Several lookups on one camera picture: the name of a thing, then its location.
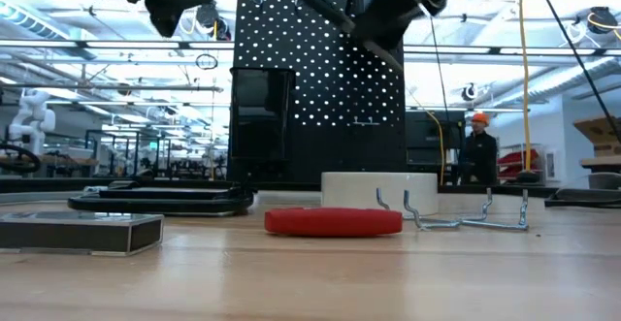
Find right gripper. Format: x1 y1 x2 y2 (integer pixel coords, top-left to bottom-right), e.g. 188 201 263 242
295 0 438 75

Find white tape roll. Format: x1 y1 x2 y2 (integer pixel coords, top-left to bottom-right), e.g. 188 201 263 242
320 171 440 218

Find silver metal peg hook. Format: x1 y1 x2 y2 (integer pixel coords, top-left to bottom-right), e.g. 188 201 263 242
458 187 531 232
376 187 462 232

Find dark grey rectangular block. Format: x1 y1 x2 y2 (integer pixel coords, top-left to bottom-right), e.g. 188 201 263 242
0 210 165 258

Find black cabinet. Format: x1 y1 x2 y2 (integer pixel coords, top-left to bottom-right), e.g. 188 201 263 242
405 110 468 186

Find black perforated pegboard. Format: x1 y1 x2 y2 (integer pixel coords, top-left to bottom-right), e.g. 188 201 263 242
227 0 407 187

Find tall black pegboard bin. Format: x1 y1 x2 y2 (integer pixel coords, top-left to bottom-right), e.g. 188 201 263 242
229 67 296 163

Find person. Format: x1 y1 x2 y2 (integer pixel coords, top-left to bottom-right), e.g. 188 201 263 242
457 112 499 186

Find white robot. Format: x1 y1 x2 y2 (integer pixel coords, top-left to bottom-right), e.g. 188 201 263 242
7 89 57 156

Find red storage bins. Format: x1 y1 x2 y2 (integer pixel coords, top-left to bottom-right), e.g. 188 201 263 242
498 148 541 180

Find black round floor weight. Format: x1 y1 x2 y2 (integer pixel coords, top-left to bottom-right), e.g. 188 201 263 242
514 169 541 185

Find cardboard box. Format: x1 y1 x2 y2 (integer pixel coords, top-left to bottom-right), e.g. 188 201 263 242
572 115 621 158

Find thin black hanging cable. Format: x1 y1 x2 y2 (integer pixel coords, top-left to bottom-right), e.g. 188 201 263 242
428 16 452 124

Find thin yellow cable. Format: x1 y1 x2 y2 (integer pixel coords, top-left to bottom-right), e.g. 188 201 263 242
407 87 446 186

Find black taut cable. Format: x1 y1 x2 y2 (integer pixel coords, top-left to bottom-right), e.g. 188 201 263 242
530 0 621 145

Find black ceiling cable reel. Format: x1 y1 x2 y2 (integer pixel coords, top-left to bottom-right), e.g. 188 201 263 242
585 5 621 36

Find black aluminium table frame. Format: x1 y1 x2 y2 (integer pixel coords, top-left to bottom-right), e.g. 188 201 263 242
0 176 559 199

